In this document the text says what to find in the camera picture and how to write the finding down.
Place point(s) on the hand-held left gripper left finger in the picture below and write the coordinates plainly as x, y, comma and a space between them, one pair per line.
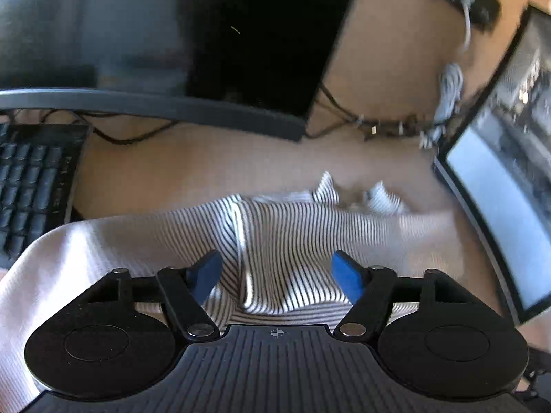
205, 273

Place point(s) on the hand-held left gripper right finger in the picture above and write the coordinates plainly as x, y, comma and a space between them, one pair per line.
346, 273

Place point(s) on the striped white shirt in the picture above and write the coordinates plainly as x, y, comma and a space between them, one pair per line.
280, 232

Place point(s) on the monitor with lit screen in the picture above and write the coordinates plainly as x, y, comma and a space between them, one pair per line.
495, 180

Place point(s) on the black keyboard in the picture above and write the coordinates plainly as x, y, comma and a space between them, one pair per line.
30, 180

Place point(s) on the large black monitor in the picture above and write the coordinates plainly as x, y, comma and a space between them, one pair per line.
215, 43

